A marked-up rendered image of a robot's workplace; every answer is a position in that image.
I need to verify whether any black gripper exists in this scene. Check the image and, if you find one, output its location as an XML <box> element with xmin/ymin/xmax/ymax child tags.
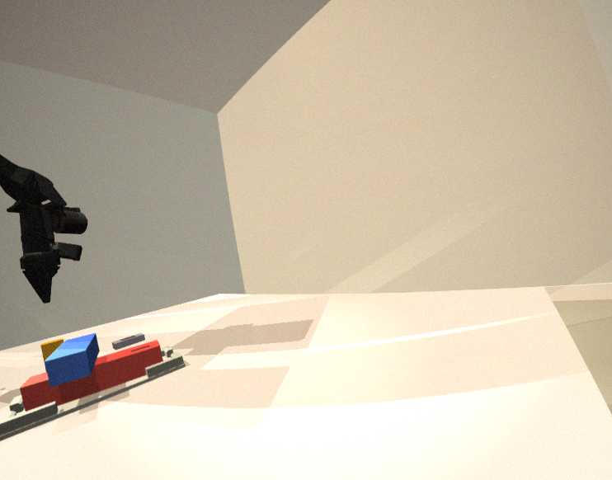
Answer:
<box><xmin>20</xmin><ymin>230</ymin><xmax>60</xmax><ymax>304</ymax></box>

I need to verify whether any orange rectangular block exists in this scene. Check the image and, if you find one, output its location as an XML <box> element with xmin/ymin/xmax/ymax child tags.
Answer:
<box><xmin>40</xmin><ymin>338</ymin><xmax>64</xmax><ymax>363</ymax></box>

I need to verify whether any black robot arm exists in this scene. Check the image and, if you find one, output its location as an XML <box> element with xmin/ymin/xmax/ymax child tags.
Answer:
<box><xmin>0</xmin><ymin>154</ymin><xmax>87</xmax><ymax>261</ymax></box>

